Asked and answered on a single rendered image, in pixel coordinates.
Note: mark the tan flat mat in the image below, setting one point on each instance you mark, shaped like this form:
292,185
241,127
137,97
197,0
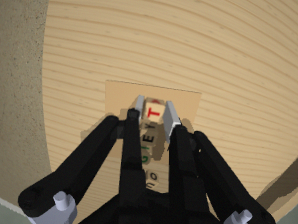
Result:
122,96

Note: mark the tan block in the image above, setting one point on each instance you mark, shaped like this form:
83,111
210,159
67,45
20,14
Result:
146,152
152,179
148,133
154,110

